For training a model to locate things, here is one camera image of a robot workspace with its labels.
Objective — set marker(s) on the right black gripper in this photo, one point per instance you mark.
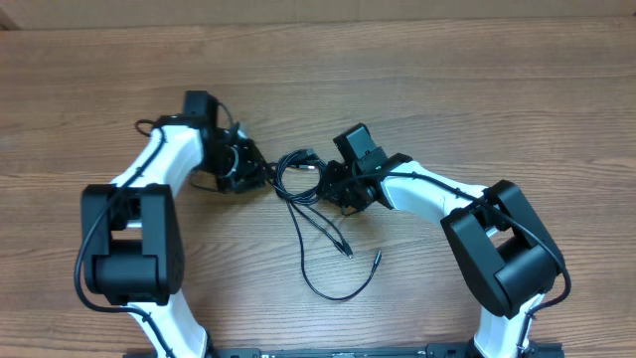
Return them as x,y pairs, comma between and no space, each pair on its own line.
327,189

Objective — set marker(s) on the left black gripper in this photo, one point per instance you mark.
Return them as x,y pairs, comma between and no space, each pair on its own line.
252,168

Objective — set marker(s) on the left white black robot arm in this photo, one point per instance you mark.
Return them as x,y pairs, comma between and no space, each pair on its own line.
131,259

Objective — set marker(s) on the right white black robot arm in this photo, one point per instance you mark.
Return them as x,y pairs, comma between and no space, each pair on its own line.
507,257

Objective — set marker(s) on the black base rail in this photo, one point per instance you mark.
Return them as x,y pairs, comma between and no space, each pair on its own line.
343,352

